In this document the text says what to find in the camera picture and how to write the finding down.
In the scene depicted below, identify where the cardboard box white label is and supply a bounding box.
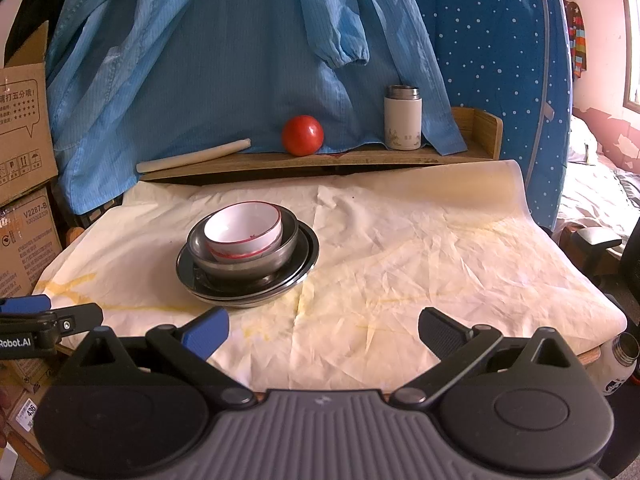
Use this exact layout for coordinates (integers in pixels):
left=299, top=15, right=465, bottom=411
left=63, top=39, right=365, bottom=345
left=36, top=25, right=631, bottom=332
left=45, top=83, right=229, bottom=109
left=0, top=357, right=51, bottom=466

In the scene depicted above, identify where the wooden shelf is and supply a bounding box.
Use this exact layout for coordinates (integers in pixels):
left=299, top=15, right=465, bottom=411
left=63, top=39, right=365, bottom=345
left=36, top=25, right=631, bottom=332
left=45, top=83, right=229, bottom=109
left=137, top=106, right=503, bottom=183

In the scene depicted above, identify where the red tomato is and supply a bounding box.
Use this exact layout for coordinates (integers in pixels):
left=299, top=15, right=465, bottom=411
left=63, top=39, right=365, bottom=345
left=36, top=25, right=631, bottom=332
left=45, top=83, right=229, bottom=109
left=281, top=115, right=325, bottom=157

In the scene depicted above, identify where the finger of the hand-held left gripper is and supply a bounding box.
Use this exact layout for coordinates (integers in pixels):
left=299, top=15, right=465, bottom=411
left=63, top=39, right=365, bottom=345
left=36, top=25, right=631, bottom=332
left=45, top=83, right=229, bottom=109
left=0, top=296, right=52, bottom=316
left=0, top=304, right=104, bottom=346

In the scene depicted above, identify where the cream paper table cover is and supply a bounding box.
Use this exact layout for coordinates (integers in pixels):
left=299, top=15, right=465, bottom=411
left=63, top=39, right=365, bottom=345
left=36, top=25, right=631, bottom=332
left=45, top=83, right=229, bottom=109
left=32, top=159, right=628, bottom=393

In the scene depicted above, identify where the blue white-dotted tent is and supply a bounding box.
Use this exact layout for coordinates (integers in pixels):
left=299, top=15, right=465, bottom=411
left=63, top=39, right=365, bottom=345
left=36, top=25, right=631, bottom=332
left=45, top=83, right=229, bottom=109
left=405, top=0, right=576, bottom=233

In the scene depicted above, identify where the taped brown cardboard box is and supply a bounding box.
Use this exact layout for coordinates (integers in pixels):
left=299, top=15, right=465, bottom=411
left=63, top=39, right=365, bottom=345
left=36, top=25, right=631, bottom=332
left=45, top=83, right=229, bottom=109
left=0, top=187, right=63, bottom=306

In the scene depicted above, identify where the window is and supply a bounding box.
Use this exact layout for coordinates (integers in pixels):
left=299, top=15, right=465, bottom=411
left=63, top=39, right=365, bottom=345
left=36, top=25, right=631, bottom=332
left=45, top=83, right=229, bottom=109
left=620, top=0, right=640, bottom=111

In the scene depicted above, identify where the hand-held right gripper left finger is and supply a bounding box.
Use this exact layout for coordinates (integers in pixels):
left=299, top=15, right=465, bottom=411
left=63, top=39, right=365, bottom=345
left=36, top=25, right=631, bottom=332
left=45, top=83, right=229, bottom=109
left=52, top=307, right=258, bottom=409

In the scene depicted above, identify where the colourful striped cloth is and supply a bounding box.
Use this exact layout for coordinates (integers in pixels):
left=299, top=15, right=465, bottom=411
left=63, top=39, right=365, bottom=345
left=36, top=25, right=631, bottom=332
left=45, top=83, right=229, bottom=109
left=564, top=0, right=587, bottom=79

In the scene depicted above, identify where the steel bowl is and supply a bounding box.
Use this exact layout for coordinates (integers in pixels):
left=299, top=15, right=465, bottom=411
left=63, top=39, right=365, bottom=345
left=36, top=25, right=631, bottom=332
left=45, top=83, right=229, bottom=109
left=187, top=205, right=300, bottom=279

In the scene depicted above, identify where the bed with white bedding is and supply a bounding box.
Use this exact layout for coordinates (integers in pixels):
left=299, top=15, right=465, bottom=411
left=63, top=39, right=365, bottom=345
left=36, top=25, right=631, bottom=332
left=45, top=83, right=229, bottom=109
left=555, top=115, right=640, bottom=241

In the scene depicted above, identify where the white bottle panda print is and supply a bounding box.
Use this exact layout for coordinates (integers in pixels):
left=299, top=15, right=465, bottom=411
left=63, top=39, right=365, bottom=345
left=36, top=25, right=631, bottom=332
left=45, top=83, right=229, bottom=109
left=597, top=332, right=640, bottom=397

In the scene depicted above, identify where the white thermos flask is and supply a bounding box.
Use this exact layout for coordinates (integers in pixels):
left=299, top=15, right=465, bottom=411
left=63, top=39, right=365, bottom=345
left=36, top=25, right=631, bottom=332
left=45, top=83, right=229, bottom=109
left=383, top=85, right=422, bottom=152

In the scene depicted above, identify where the light blue jacket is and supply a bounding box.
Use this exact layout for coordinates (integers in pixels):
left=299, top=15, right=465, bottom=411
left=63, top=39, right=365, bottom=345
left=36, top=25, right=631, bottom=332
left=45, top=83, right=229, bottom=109
left=45, top=0, right=468, bottom=216

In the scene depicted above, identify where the large steel plate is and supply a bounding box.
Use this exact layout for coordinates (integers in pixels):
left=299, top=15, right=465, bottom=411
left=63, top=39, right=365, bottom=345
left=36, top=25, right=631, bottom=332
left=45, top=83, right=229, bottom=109
left=176, top=217, right=321, bottom=310

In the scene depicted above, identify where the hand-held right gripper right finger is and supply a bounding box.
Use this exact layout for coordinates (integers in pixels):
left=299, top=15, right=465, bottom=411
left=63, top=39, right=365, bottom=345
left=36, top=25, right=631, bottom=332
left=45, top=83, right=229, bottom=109
left=389, top=307, right=587, bottom=409

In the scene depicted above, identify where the open brown cardboard box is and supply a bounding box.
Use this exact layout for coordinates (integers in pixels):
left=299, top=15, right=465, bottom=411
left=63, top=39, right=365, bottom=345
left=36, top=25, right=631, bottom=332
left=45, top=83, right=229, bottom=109
left=0, top=20, right=60, bottom=208

